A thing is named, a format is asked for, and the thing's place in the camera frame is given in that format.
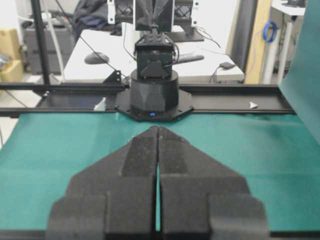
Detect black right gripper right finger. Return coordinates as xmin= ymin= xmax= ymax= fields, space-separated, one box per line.
xmin=158 ymin=127 xmax=270 ymax=240

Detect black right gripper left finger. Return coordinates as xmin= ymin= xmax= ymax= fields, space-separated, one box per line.
xmin=45 ymin=126 xmax=158 ymax=240

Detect green table mat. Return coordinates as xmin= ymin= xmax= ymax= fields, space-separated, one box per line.
xmin=0 ymin=113 xmax=320 ymax=232

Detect black computer mouse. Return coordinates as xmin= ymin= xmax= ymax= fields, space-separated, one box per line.
xmin=84 ymin=52 xmax=110 ymax=65

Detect white desk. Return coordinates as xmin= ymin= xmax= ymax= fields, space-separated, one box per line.
xmin=64 ymin=24 xmax=245 ymax=84

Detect green backdrop curtain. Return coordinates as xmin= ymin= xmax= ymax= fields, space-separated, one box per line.
xmin=279 ymin=0 xmax=320 ymax=142

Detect cardboard boxes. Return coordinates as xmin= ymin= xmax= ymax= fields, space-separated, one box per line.
xmin=0 ymin=28 xmax=24 ymax=83

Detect black monitor stand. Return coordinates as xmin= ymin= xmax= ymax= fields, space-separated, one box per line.
xmin=166 ymin=25 xmax=205 ymax=43

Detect dark jacket on chair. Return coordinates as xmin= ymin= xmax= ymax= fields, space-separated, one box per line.
xmin=72 ymin=0 xmax=109 ymax=42

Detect black aluminium frame rail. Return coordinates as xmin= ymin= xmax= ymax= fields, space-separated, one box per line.
xmin=0 ymin=83 xmax=295 ymax=122

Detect blue coiled cable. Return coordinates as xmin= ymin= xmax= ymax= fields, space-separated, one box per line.
xmin=263 ymin=20 xmax=278 ymax=43

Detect black vertical frame post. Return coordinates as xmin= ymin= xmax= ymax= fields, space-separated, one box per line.
xmin=30 ymin=0 xmax=50 ymax=85

